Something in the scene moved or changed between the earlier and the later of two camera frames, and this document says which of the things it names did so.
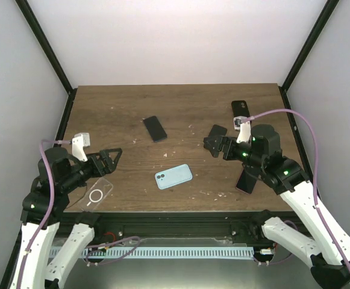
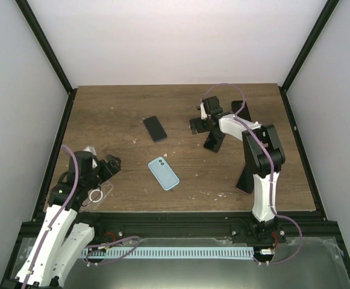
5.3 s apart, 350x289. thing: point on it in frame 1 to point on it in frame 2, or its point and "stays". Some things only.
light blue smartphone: (173, 176) to (164, 174)
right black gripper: (228, 142) to (199, 127)
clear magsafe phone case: (96, 195) stays
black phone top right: (240, 108) stays
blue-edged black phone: (155, 129) stays
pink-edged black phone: (246, 182) stays
